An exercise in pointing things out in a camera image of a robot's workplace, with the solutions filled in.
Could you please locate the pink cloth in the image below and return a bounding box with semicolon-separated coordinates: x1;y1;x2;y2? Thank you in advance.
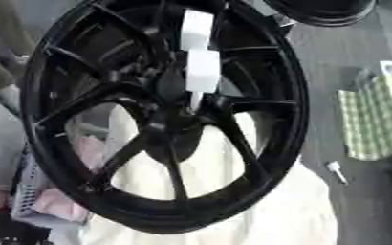
30;133;109;223

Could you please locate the pale pierced basket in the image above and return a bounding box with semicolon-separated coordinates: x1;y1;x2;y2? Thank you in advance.
9;152;89;229

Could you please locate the green white checked cloth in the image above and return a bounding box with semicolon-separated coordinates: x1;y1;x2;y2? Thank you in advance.
337;60;392;162

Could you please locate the black spoked wheel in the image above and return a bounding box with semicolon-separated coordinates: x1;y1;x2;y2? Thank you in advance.
18;0;312;235

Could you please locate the white pin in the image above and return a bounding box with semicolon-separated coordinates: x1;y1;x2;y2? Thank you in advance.
184;49;223;111
324;161;350;186
179;9;216;52

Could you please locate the black round rim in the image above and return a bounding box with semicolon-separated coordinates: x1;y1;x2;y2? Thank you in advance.
261;0;379;28

